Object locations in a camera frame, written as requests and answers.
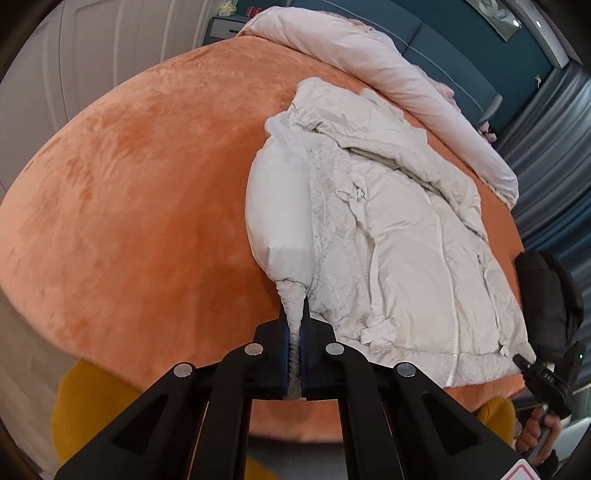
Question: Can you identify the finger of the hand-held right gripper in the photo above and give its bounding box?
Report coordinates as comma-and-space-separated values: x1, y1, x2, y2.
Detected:
512, 353, 539, 378

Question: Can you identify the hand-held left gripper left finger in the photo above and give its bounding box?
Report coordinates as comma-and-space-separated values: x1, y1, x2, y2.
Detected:
53, 305, 302, 480

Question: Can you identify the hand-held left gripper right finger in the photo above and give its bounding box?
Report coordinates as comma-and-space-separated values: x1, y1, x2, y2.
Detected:
300, 295, 522, 480

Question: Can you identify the white puffer jacket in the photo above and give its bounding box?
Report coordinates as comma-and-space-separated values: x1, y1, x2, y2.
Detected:
247, 76, 536, 400

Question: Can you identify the person's right hand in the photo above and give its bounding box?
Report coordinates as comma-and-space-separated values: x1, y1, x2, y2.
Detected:
515, 405, 562, 468

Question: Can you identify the black puffer jacket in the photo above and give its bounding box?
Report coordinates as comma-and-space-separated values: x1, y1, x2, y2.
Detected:
514, 250, 585, 370

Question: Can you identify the grey blue curtain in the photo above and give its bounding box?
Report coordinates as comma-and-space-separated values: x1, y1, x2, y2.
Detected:
489, 60, 591, 416

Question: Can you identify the orange plush bed blanket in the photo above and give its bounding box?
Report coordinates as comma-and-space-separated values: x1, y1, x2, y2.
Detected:
0, 34, 529, 437

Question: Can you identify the pale pink duvet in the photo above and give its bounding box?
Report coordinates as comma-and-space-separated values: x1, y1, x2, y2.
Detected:
236, 6, 520, 208

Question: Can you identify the blue padded headboard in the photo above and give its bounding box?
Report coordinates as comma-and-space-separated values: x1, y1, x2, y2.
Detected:
291, 0, 555, 134

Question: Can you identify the grey blue nightstand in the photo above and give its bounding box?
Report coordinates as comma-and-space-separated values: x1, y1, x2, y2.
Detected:
208, 13, 253, 43

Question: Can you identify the white wardrobe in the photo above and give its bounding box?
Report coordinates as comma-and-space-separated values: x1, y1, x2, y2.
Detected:
0, 0, 259, 195

